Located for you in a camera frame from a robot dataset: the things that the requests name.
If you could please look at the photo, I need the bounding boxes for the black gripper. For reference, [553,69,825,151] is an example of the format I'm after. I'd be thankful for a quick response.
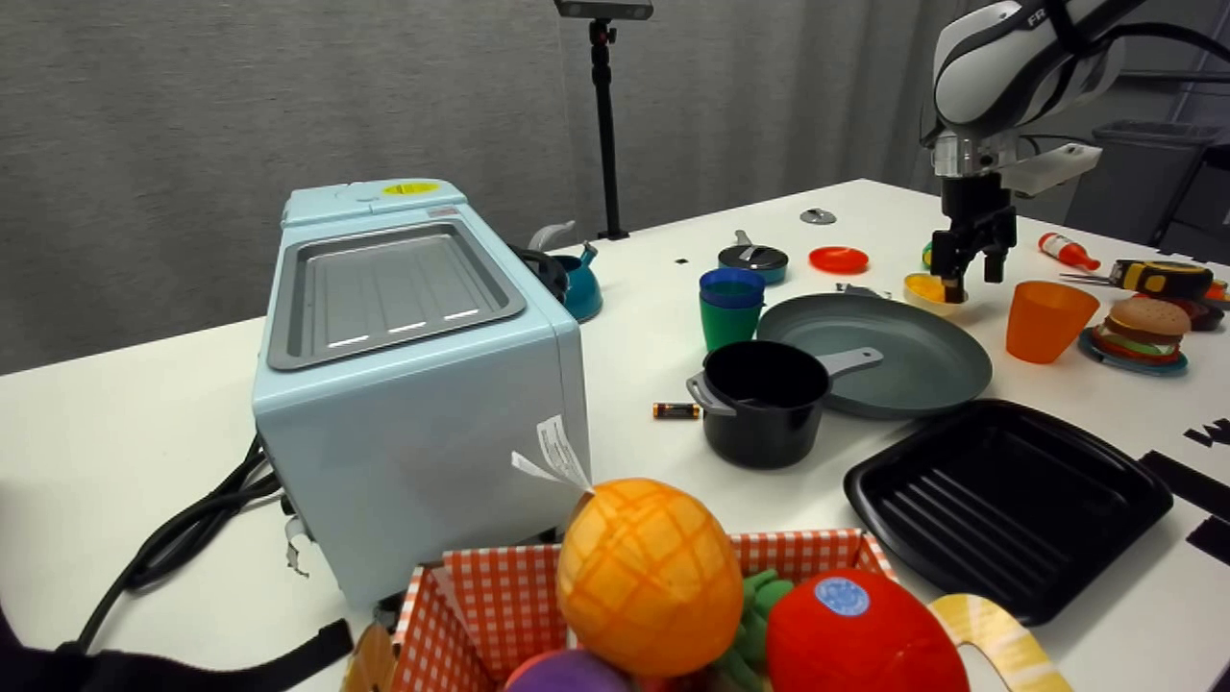
[928,169,1024,309]

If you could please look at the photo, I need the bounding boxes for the yellow toy pasta piece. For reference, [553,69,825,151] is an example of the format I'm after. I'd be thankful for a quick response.
[905,270,950,309]

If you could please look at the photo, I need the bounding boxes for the dark grey round plate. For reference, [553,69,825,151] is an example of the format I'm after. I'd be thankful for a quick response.
[752,288,995,424]

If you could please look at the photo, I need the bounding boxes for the small teal toy plate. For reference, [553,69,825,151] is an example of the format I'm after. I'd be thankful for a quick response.
[1077,322,1193,383]

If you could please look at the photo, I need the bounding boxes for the orange plastic cup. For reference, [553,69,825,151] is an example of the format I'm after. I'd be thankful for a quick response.
[1005,277,1104,371]

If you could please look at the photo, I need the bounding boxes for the red toy ketchup bottle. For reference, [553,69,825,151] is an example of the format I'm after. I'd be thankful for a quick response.
[1036,229,1104,277]

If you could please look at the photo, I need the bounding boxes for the red round plastic lid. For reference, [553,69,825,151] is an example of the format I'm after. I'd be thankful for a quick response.
[806,243,873,277]

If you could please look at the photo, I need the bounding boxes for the toy hamburger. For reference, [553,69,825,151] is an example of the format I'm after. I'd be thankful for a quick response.
[1096,293,1196,366]

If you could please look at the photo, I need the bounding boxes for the teal toy pan with lid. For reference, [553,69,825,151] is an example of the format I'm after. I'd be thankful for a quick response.
[714,229,791,288]

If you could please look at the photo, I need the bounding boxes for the blue plastic cup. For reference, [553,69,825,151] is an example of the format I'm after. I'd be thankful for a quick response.
[697,266,770,316]

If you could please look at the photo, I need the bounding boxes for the black ribbed grill tray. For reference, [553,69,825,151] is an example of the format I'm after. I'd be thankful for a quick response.
[841,398,1178,627]

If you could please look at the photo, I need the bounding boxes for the black and orange roll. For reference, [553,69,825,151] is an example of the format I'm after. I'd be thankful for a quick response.
[1188,283,1230,335]

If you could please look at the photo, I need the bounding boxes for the black tape strip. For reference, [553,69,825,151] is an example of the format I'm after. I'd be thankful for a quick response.
[1184,513,1230,570]
[1139,448,1230,522]

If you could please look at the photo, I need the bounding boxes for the red plush fruit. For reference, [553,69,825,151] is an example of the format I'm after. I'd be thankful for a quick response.
[765,566,972,692]

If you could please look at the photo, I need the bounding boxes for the teal toy kettle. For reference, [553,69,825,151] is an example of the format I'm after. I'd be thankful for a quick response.
[514,221,606,327]

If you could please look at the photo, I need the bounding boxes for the green plush vegetable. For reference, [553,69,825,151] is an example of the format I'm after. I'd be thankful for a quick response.
[708,570,801,692]

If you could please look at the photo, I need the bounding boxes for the orange plush fruit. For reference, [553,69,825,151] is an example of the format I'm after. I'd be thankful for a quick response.
[553,476,751,680]

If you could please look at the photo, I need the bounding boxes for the purple plush fruit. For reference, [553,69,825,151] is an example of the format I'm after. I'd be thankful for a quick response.
[499,645,636,692]

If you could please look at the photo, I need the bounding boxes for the light blue toaster oven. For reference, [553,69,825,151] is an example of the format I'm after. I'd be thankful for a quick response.
[249,177,595,618]

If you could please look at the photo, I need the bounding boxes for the red checkered fruit basket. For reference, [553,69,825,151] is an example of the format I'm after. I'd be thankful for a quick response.
[387,529,900,692]

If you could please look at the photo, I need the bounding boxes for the grey backdrop curtain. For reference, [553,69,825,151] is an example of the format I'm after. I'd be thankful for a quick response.
[0,0,934,379]

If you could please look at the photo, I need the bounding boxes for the black pot grey handle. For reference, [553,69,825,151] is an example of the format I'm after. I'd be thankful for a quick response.
[686,340,888,474]

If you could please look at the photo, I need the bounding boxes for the black camera tripod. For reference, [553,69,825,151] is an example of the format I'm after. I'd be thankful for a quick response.
[551,0,659,243]

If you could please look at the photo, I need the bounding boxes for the black toaster power cable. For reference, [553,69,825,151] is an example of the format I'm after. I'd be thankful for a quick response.
[72,436,284,649]

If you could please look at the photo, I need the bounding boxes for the black strap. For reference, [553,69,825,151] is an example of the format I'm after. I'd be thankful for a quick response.
[0,608,359,692]

